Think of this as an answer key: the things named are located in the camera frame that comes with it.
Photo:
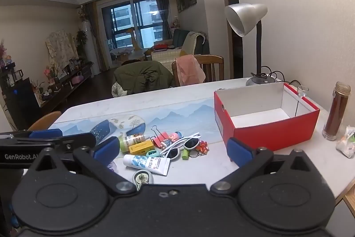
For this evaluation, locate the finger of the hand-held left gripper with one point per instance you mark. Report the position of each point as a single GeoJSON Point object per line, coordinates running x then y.
{"type": "Point", "coordinates": [77, 140]}
{"type": "Point", "coordinates": [45, 133]}

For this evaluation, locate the red cushion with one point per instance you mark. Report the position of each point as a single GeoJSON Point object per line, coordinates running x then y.
{"type": "Point", "coordinates": [160, 46]}

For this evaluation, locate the white sunglasses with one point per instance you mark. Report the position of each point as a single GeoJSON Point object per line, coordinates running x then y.
{"type": "Point", "coordinates": [191, 143]}

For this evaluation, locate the dark tv cabinet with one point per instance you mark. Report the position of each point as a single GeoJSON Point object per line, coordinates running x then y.
{"type": "Point", "coordinates": [25, 98]}

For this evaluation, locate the balcony window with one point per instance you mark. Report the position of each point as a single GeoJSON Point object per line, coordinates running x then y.
{"type": "Point", "coordinates": [130, 20]}

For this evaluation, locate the olive green jacket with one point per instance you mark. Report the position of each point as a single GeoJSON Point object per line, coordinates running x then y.
{"type": "Point", "coordinates": [141, 77]}

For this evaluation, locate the small round table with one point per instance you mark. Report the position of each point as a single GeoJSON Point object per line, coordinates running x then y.
{"type": "Point", "coordinates": [122, 53]}

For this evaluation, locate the pink flowers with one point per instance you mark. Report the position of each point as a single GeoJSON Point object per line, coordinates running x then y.
{"type": "Point", "coordinates": [51, 73]}

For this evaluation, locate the white standing air conditioner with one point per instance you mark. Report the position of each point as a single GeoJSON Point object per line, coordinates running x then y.
{"type": "Point", "coordinates": [90, 45]}

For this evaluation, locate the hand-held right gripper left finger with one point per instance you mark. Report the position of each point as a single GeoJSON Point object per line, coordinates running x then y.
{"type": "Point", "coordinates": [106, 148]}

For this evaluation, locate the red cardboard shoe box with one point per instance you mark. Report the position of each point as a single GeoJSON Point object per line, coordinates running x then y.
{"type": "Point", "coordinates": [271, 133]}

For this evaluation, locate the small clear glass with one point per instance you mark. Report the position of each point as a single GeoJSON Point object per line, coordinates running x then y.
{"type": "Point", "coordinates": [302, 90]}

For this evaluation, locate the tall brown glass bottle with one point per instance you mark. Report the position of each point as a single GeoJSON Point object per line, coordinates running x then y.
{"type": "Point", "coordinates": [337, 112]}

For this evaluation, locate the green house plant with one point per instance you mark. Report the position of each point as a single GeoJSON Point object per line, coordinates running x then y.
{"type": "Point", "coordinates": [81, 42]}

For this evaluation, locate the wooden door frame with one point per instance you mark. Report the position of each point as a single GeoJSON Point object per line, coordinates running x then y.
{"type": "Point", "coordinates": [222, 17]}

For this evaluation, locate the small purple item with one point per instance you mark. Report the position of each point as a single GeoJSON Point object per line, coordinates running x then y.
{"type": "Point", "coordinates": [111, 167]}

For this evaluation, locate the grey curtain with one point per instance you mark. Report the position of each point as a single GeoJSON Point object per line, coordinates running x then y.
{"type": "Point", "coordinates": [162, 12]}
{"type": "Point", "coordinates": [95, 37]}

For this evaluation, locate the pink plush doll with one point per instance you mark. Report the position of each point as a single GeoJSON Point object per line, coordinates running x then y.
{"type": "Point", "coordinates": [175, 22]}

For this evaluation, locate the white toothpaste tube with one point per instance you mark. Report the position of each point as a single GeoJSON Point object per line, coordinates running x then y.
{"type": "Point", "coordinates": [147, 163]}

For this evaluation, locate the pink doll figure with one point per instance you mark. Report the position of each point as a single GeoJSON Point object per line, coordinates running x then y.
{"type": "Point", "coordinates": [173, 138]}

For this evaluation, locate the patterned beige cloth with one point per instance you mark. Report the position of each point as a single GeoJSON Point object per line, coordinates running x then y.
{"type": "Point", "coordinates": [61, 46]}

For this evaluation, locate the small green-capped bottle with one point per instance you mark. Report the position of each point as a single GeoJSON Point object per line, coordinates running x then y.
{"type": "Point", "coordinates": [133, 140]}

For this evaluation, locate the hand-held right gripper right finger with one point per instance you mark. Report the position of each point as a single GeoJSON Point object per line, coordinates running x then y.
{"type": "Point", "coordinates": [239, 152]}

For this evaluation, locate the red binder clip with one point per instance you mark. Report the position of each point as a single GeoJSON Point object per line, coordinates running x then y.
{"type": "Point", "coordinates": [159, 140]}

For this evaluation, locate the round metal tape measure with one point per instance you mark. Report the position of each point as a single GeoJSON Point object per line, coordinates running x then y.
{"type": "Point", "coordinates": [142, 178]}

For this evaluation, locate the small teal round gadget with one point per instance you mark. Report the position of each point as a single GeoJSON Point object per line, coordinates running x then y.
{"type": "Point", "coordinates": [152, 153]}

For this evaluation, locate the yellow giraffe toy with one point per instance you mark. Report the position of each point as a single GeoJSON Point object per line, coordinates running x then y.
{"type": "Point", "coordinates": [135, 37]}

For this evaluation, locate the pale yellow blanket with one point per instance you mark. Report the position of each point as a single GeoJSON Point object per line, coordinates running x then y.
{"type": "Point", "coordinates": [192, 42]}

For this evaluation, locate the wooden dining chair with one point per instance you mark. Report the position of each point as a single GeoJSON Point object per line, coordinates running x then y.
{"type": "Point", "coordinates": [45, 121]}
{"type": "Point", "coordinates": [213, 67]}

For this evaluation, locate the white desk lamp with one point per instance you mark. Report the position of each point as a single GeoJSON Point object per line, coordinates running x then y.
{"type": "Point", "coordinates": [241, 17]}

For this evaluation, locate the crumpled plastic bag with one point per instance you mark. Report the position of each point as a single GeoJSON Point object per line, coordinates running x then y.
{"type": "Point", "coordinates": [345, 142]}

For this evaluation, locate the sofa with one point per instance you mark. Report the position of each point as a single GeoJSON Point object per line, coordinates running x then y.
{"type": "Point", "coordinates": [166, 56]}

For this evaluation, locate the small yellow box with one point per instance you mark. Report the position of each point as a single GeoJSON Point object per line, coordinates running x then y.
{"type": "Point", "coordinates": [141, 147]}

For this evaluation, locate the pink small bag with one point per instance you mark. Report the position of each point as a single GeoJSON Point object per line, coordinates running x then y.
{"type": "Point", "coordinates": [77, 78]}

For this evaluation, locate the bright green tube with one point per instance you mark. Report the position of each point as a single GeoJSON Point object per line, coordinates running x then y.
{"type": "Point", "coordinates": [185, 154]}

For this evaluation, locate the white plastic bag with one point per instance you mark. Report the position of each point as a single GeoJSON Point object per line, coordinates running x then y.
{"type": "Point", "coordinates": [119, 90]}

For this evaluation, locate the pink cloth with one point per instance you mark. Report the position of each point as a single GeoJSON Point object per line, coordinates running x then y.
{"type": "Point", "coordinates": [190, 70]}

